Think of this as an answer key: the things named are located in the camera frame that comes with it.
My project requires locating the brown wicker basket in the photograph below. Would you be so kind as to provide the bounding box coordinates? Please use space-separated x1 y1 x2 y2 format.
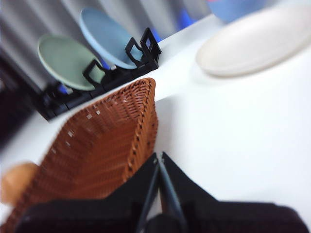
0 77 160 233

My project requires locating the pale green plate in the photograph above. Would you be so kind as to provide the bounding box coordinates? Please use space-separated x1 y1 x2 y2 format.
37 33 105 92

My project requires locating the light blue plate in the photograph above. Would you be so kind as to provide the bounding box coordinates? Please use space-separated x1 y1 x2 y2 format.
80 7 144 70

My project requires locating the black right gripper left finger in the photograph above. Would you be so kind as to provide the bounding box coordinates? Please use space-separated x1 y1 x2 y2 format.
14 152 160 233

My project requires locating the cream white plate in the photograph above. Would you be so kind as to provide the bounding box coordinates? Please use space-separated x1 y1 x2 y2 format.
195 4 311 78

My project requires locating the blue bowl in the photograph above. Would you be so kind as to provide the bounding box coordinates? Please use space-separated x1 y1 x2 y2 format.
207 0 268 22

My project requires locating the tan potato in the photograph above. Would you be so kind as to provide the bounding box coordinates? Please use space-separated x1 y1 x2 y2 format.
0 162 39 204

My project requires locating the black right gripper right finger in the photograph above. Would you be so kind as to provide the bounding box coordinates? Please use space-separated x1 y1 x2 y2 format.
159 152 310 233

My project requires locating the black dish rack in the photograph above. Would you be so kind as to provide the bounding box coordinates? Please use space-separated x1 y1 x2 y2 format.
36 27 162 121

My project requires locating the grey curtain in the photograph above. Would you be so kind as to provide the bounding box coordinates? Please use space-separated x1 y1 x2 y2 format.
0 0 214 83

